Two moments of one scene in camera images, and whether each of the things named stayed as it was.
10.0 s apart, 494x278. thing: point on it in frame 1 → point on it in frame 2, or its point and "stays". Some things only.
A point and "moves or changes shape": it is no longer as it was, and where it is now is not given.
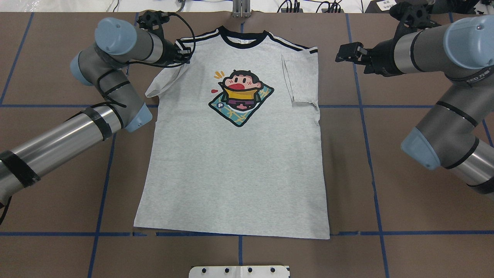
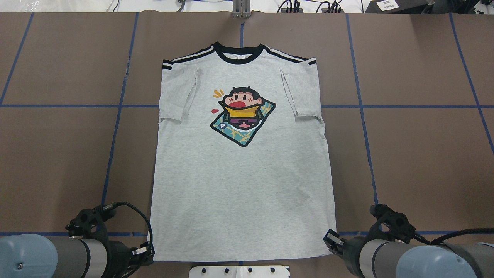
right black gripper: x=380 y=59 → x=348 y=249
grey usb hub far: x=284 y=10 stays
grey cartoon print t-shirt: x=234 y=145 moves or changes shape
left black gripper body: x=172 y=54 → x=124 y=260
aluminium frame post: x=241 y=9 stays
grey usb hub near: x=332 y=10 stays
